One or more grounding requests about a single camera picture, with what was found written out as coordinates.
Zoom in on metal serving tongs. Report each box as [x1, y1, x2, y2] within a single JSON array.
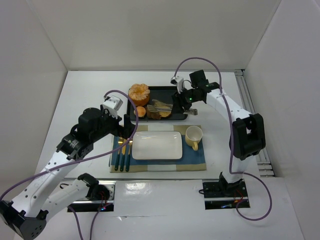
[[146, 99, 198, 116]]

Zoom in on brown chocolate croissant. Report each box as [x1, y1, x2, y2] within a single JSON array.
[[146, 110, 162, 120]]

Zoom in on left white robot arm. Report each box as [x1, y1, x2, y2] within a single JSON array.
[[0, 108, 137, 240]]

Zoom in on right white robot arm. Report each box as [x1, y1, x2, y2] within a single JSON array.
[[170, 70, 266, 191]]

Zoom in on tan bread slice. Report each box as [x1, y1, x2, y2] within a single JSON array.
[[159, 110, 172, 118]]

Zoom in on black rectangular tray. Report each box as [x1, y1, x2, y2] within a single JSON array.
[[126, 86, 188, 122]]

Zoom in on small round bun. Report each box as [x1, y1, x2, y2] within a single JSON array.
[[133, 106, 147, 118]]

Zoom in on white rectangular plate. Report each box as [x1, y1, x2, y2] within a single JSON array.
[[131, 131, 183, 161]]

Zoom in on yellow mug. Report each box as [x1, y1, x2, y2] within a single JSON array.
[[185, 125, 203, 151]]

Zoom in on peeled orange mandarin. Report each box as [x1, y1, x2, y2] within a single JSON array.
[[128, 83, 150, 107]]

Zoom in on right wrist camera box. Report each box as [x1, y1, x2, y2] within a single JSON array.
[[170, 76, 185, 94]]

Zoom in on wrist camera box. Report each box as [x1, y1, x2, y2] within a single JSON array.
[[102, 95, 123, 115], [170, 76, 185, 94]]

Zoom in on gold knife green handle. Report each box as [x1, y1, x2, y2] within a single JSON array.
[[120, 139, 127, 172]]

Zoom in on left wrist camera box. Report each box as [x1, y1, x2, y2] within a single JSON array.
[[102, 95, 123, 115]]

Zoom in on gold spoon green handle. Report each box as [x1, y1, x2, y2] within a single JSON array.
[[125, 140, 133, 172]]

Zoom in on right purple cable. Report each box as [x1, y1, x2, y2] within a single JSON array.
[[173, 56, 273, 221]]

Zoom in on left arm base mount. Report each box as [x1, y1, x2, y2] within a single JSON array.
[[69, 173, 115, 213]]

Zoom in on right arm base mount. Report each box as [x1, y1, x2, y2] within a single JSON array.
[[198, 173, 251, 210]]

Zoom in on aluminium frame rail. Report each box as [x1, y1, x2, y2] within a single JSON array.
[[234, 69, 276, 178]]

